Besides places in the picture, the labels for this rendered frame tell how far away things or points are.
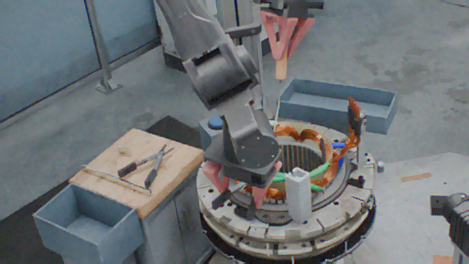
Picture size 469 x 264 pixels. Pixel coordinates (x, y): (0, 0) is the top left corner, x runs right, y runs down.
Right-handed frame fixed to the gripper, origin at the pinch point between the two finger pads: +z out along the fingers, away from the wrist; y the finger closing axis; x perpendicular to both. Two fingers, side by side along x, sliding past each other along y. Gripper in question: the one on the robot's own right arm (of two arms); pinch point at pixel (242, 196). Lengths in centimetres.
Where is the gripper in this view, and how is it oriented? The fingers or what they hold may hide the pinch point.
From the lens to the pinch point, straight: 102.5
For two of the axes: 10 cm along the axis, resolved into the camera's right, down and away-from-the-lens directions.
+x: 4.4, -5.6, 7.1
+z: 0.1, 7.9, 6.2
